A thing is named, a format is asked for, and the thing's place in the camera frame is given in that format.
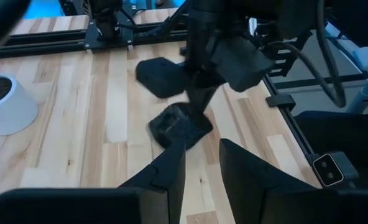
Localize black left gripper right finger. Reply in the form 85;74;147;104
218;138;317;224

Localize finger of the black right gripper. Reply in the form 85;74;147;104
186;67;205;113
202;71;225;113

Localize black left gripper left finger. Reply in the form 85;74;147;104
118;138;187;224

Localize blue panel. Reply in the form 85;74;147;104
24;0;65;20

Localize snake plant in white pot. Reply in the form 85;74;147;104
0;70;39;137

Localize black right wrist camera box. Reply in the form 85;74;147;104
211;34;275;93

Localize black rail bracket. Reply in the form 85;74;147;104
265;93;297;110

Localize black table-level camera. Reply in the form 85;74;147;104
311;151;359;189

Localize thick black sleeved cable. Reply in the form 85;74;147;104
264;0;348;108

